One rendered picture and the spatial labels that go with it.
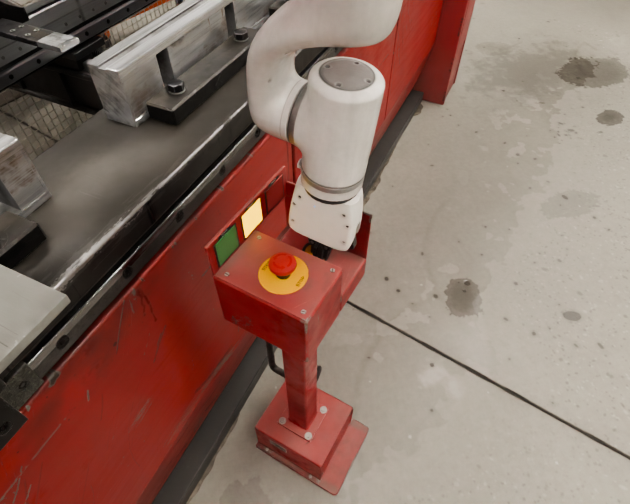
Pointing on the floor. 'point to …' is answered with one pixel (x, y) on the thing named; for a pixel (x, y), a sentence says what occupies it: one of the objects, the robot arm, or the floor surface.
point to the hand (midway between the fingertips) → (321, 249)
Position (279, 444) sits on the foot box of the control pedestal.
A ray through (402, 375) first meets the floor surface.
